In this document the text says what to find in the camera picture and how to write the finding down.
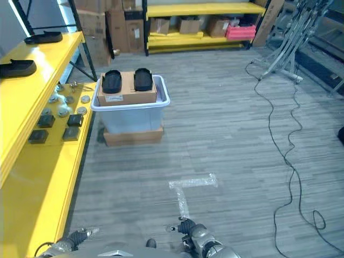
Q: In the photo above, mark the tall narrow cardboard carton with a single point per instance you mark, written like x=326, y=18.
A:
x=117, y=31

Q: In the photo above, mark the small black square box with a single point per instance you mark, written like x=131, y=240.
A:
x=38, y=136
x=46, y=121
x=75, y=120
x=71, y=133

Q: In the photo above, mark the black floor mat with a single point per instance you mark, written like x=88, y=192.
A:
x=319, y=63

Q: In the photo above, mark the small open cardboard box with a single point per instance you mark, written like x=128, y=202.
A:
x=217, y=27
x=189, y=26
x=159, y=25

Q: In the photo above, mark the flat brown cardboard box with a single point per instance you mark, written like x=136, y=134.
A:
x=133, y=137

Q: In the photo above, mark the robot body silver torso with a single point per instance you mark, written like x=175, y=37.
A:
x=118, y=253

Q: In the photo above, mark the red plastic crate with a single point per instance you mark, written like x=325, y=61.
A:
x=240, y=32

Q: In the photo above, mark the tall printed cardboard carton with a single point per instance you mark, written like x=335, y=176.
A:
x=135, y=33

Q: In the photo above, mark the thin metal tool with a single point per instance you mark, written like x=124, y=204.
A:
x=78, y=86

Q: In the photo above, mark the large brown cardboard carton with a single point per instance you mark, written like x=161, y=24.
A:
x=94, y=32

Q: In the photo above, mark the robot left arm silver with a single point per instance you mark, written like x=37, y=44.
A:
x=57, y=248

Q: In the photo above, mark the yellow shelf with black frame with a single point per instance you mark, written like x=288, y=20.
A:
x=35, y=172

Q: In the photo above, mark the long yellow storage rack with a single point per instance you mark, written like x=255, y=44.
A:
x=199, y=43

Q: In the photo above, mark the round grey metal disc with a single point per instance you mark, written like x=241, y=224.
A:
x=81, y=110
x=53, y=99
x=63, y=112
x=85, y=99
x=69, y=100
x=46, y=111

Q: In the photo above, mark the translucent plastic storage box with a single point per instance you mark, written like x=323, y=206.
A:
x=131, y=118

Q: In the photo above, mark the grey metal stand frame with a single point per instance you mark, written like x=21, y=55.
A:
x=289, y=45

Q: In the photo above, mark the robot dark foot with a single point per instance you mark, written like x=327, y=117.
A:
x=151, y=243

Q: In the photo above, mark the black sole-shaped part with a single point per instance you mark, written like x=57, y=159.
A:
x=143, y=80
x=16, y=68
x=44, y=37
x=112, y=82

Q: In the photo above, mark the leaning flat cardboard panel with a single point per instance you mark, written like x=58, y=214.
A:
x=268, y=22

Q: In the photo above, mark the white crumpled wrapping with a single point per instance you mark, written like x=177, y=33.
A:
x=59, y=88

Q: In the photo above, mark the brown cardboard box with label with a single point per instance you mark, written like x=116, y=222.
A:
x=126, y=97

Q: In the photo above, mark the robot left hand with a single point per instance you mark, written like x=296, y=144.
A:
x=76, y=237

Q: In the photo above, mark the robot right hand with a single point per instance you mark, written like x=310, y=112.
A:
x=186, y=226

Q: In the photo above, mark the dark object at edge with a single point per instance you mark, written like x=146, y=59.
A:
x=341, y=137

